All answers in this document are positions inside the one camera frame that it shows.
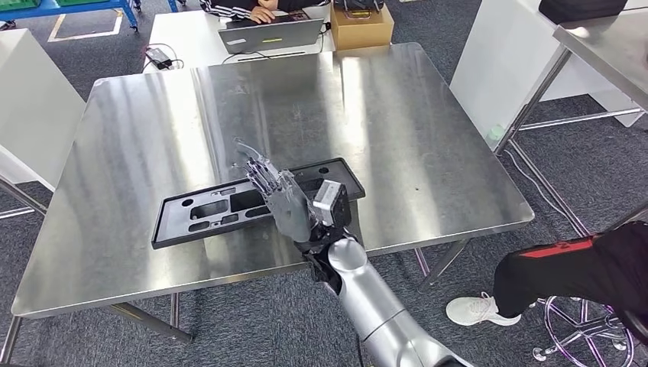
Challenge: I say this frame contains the black item on box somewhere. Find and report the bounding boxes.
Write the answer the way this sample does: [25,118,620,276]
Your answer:
[334,0,386,14]

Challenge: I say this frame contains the black carry case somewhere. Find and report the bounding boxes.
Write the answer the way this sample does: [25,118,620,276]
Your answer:
[538,0,629,25]

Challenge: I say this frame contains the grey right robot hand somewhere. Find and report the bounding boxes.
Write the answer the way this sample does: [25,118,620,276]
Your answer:
[232,139,319,244]

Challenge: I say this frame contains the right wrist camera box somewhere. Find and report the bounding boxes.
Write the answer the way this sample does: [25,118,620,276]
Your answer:
[312,180,353,227]

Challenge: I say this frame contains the person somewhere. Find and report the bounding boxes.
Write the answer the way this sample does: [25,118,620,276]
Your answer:
[445,220,648,346]
[199,0,332,24]

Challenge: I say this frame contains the stainless steel workbench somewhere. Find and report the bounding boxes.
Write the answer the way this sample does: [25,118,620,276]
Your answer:
[0,41,536,365]
[0,177,49,221]

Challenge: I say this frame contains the brown cardboard box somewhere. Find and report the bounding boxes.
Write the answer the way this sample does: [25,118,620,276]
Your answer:
[330,4,395,50]

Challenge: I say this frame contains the person's hand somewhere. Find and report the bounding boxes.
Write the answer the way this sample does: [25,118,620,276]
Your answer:
[249,5,277,24]

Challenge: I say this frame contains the grey laptop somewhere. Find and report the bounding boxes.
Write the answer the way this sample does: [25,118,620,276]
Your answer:
[217,18,325,55]

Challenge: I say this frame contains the white floor cable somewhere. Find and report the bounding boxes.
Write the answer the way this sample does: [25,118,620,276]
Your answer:
[501,149,578,232]

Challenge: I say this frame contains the blue metal shelf rack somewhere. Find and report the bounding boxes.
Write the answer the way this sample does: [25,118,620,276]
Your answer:
[0,0,179,32]

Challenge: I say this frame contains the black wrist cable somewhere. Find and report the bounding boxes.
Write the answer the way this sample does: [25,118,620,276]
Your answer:
[305,250,341,296]

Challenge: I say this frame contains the long black plastic part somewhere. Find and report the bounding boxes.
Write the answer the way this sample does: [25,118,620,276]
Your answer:
[151,158,367,250]

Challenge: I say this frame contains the black power adapter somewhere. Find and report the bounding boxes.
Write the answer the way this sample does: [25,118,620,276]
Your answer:
[145,47,173,70]

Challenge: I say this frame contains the chrome swivel stool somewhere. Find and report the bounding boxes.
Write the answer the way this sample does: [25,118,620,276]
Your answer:
[531,296,648,367]

